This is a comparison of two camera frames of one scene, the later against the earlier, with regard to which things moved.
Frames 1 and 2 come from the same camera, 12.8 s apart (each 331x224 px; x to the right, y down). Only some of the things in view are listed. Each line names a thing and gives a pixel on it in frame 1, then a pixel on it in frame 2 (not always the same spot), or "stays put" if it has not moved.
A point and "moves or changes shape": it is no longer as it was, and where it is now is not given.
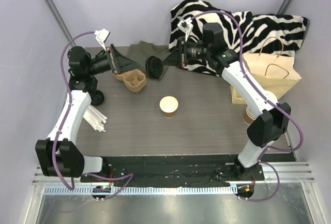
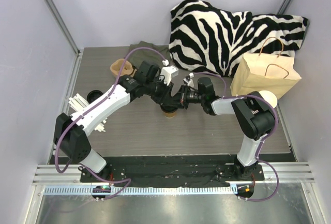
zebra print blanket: x=266 y=34 stays put
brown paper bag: x=277 y=74 stays put
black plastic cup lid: x=154 y=66 moves or changes shape
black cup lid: x=96 y=96 stays put
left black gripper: x=115 y=59 → x=163 y=95
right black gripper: x=181 y=52 → x=183 y=97
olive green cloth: x=150 y=55 stays put
